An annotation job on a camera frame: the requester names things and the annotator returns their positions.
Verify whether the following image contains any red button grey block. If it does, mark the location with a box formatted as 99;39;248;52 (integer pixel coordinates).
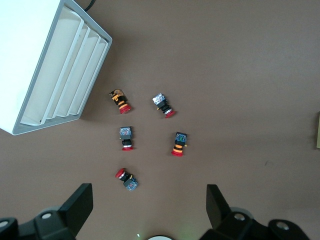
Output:
151;92;177;119

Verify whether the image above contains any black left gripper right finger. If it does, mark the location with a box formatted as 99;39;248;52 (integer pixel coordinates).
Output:
199;184;312;240

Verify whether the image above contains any red button orange striped body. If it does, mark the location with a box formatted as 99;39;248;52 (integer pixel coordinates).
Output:
171;131;189;158

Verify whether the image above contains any green load switch white handle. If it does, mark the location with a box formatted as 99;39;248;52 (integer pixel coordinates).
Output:
315;111;320;150

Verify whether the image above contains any red button yellow orange block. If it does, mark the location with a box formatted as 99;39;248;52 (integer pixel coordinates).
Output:
108;88;132;115

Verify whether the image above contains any red button blue block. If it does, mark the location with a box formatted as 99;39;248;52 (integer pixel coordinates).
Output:
114;167;139;192
118;126;135;152

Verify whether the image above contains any brown table mat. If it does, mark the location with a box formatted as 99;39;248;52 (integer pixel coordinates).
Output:
0;0;320;240

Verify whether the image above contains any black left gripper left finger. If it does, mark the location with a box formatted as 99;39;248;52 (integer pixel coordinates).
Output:
0;183;94;240

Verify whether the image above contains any black looped cable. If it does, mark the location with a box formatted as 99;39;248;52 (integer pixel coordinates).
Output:
83;0;97;13

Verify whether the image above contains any white slotted storage box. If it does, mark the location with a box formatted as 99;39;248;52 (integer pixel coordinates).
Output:
0;0;113;137

